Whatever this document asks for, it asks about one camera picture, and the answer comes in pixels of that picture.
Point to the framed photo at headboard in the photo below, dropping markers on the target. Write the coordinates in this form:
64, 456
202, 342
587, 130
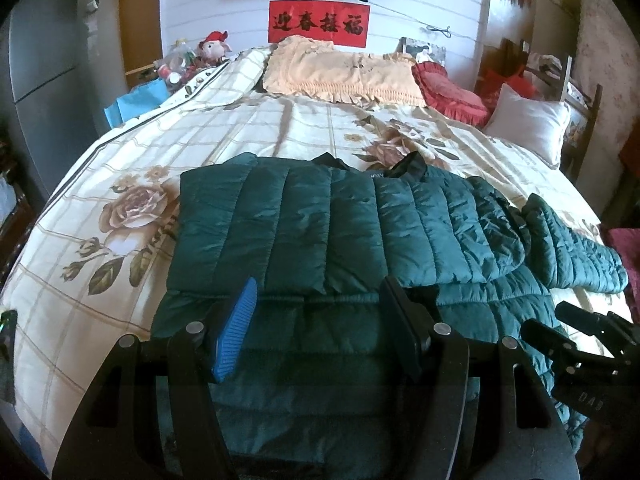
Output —
423, 51

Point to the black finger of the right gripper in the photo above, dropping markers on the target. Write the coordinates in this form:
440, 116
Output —
550, 343

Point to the dark green quilted jacket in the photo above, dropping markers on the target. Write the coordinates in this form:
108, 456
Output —
322, 382

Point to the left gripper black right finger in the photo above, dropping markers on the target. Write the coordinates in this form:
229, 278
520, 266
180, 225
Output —
439, 359

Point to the white pillow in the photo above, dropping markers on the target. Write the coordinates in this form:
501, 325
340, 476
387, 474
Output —
538, 126

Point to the wooden chair with clothes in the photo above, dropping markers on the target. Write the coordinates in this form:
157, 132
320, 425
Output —
584, 106

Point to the red ruffled cushion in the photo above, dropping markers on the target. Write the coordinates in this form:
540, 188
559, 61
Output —
449, 99

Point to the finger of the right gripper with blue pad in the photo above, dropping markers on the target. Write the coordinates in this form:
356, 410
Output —
588, 323

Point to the grey refrigerator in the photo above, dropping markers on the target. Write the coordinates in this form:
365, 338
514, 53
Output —
45, 95

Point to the blue paper bag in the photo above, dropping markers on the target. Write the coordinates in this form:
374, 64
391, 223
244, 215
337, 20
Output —
138, 101

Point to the red banner with characters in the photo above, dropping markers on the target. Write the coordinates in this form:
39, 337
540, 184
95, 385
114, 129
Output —
344, 24

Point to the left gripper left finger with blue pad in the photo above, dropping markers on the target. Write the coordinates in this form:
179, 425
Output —
230, 329

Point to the pig plush toy red hat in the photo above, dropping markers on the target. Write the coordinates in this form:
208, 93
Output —
214, 48

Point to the floral cream bed quilt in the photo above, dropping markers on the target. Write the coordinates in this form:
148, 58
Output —
96, 265

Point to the peach ruffled pillow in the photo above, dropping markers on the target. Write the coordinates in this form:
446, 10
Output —
301, 66

